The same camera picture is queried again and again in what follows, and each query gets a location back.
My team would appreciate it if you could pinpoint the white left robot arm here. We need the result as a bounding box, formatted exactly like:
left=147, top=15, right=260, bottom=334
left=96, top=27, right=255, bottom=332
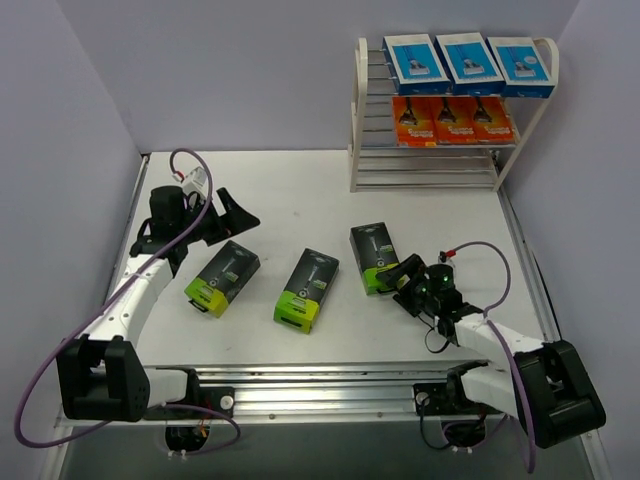
left=56, top=186, right=260, bottom=422

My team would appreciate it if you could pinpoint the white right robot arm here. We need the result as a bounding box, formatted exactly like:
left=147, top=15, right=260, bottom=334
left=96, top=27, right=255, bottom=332
left=376, top=254, right=606, bottom=449

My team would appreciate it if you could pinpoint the cream metal wire shelf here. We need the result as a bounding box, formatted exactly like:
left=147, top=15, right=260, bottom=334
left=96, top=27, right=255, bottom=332
left=348, top=37, right=552, bottom=192

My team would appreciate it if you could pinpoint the orange Gillette razor box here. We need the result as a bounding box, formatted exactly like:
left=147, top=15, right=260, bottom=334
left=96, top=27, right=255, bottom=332
left=472, top=97, right=514, bottom=144
left=428, top=97, right=477, bottom=145
left=392, top=96, right=437, bottom=148

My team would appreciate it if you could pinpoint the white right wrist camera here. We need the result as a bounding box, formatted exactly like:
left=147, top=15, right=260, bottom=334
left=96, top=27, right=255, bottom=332
left=438, top=249, right=457, bottom=269

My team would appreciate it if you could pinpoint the blue white Harry's razor box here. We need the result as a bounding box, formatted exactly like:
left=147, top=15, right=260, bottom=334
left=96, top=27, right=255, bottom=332
left=436, top=32, right=505, bottom=97

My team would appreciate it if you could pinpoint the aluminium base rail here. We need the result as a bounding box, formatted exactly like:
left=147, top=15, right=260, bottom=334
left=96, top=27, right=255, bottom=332
left=54, top=363, right=599, bottom=429

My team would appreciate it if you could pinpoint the black green razor box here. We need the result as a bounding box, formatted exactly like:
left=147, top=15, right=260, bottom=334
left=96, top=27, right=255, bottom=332
left=274, top=248, right=339, bottom=334
left=349, top=222, right=399, bottom=295
left=184, top=240, right=260, bottom=318

